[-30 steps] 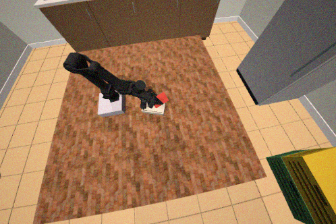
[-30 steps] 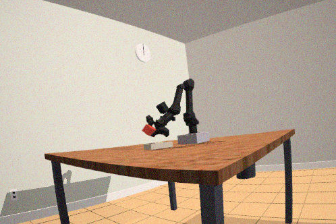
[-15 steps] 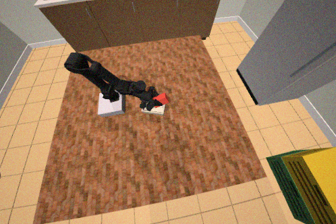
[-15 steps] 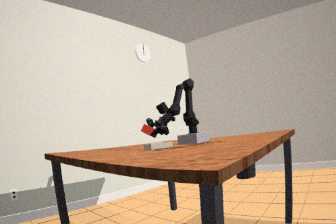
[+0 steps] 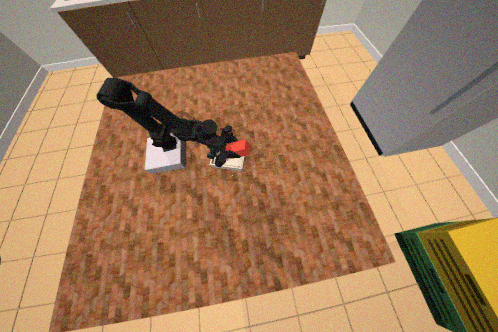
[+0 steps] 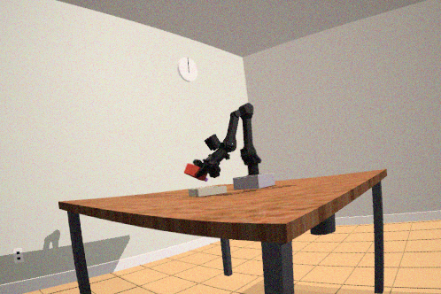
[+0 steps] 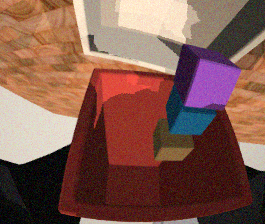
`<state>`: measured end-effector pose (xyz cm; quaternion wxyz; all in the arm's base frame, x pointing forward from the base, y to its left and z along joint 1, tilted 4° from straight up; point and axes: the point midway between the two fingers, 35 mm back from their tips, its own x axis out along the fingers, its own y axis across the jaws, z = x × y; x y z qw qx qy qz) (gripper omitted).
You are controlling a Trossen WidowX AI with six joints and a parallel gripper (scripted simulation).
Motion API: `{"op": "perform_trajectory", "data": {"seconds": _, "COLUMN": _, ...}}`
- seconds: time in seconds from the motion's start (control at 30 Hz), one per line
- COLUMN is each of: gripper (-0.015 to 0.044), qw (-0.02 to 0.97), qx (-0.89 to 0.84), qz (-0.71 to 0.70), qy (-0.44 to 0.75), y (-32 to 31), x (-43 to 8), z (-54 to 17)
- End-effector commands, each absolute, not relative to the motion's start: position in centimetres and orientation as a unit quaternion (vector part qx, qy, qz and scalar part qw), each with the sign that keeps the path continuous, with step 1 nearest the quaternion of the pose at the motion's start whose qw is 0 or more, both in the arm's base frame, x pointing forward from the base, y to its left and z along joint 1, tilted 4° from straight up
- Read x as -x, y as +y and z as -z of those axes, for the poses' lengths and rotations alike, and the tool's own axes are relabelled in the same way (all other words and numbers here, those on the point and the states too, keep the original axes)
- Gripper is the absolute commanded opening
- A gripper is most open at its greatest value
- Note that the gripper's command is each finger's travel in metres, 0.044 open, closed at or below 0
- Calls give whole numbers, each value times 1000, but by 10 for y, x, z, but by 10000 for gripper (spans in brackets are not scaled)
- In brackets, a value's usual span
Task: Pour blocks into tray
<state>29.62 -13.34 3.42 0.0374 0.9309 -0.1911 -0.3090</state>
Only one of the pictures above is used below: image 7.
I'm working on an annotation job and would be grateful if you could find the white shallow tray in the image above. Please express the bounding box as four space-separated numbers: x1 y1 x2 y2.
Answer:
73 0 265 75

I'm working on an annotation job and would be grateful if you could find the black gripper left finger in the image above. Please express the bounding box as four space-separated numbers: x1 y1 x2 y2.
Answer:
0 144 81 224

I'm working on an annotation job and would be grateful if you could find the purple block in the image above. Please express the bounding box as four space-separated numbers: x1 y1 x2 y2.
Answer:
173 44 241 111

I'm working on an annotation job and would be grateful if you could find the small blue block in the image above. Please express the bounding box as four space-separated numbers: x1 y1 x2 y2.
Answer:
167 85 217 135

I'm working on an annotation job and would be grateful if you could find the red square cup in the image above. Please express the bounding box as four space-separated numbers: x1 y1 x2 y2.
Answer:
57 68 253 222

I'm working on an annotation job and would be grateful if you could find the olive yellow block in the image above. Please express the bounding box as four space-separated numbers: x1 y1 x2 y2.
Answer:
153 119 195 161

